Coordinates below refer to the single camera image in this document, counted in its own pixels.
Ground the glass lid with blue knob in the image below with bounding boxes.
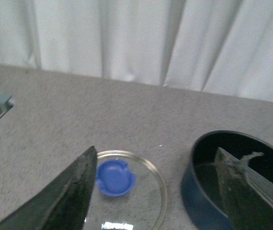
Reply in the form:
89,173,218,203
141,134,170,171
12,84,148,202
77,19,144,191
83,150,167,230

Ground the dark blue saucepan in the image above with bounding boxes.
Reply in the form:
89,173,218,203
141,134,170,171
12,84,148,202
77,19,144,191
181,130,273,230

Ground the white curtain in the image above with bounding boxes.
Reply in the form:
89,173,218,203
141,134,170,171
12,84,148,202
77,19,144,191
0,0,273,102

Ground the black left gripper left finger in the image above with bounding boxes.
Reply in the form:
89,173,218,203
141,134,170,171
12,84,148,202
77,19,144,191
0,146,97,230

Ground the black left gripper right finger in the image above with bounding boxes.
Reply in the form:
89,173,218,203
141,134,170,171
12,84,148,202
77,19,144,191
214,147,273,230

